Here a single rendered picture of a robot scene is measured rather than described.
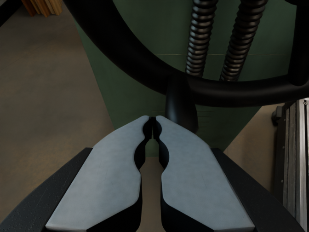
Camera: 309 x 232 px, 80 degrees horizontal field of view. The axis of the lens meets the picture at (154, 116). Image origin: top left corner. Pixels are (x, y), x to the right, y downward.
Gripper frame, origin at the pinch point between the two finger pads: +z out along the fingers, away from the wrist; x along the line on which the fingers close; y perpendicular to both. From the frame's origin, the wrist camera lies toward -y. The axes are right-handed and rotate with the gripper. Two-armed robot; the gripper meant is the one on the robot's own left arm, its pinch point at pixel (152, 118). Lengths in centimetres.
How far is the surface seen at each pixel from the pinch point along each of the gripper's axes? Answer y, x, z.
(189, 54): -2.2, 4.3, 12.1
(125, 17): -6.1, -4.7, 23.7
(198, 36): -4.3, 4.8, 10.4
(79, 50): 14, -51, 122
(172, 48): -0.9, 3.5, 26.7
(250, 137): 46, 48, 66
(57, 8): -13, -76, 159
